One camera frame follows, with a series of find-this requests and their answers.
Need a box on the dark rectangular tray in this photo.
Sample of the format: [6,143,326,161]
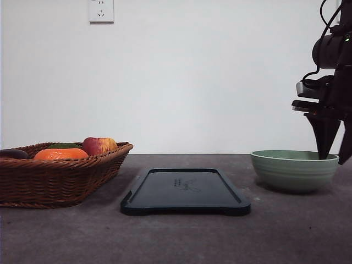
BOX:
[120,168,251,216]

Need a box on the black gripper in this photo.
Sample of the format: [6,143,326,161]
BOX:
[291,66,352,165]

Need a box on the dark purple eggplant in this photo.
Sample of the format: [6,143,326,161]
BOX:
[0,149,30,160]

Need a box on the white wall power socket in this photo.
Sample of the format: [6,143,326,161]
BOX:
[88,0,115,26]

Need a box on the dark green avocado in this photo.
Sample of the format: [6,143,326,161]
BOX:
[48,143,80,149]

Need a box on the orange tangerine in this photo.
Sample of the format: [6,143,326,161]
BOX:
[34,148,89,160]

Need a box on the red yellow apple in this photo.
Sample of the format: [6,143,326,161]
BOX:
[82,137,117,155]

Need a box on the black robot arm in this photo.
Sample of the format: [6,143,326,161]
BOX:
[291,0,352,165]

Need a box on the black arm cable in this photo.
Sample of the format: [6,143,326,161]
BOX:
[300,0,343,82]

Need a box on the brown wicker basket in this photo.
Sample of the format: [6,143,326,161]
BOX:
[0,141,133,209]

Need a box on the light green bowl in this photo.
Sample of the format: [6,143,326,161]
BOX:
[250,150,339,193]

